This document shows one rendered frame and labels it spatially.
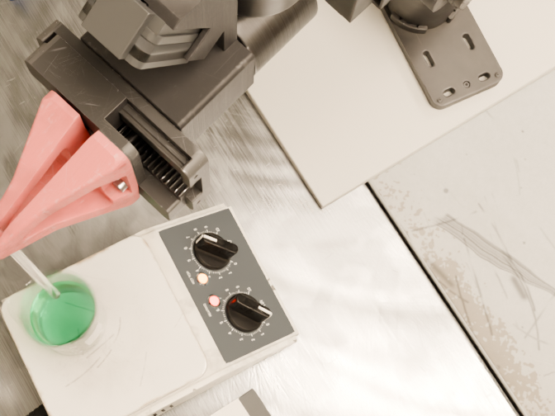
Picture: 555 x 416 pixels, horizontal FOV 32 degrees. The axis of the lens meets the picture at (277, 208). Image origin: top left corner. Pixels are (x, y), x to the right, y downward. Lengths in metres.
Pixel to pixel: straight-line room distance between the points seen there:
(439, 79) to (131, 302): 0.34
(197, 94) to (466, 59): 0.46
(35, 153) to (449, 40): 0.50
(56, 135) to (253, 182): 0.40
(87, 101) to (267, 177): 0.40
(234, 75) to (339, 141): 0.39
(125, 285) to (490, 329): 0.31
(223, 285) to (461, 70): 0.29
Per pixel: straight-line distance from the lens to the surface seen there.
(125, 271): 0.73
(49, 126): 0.46
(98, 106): 0.45
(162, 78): 0.45
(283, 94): 0.85
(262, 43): 0.48
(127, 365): 0.72
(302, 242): 0.82
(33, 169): 0.46
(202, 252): 0.76
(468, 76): 0.86
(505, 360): 0.84
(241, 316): 0.75
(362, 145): 0.84
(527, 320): 0.85
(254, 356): 0.76
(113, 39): 0.40
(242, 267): 0.78
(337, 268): 0.82
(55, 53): 0.46
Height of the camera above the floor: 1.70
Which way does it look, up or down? 75 degrees down
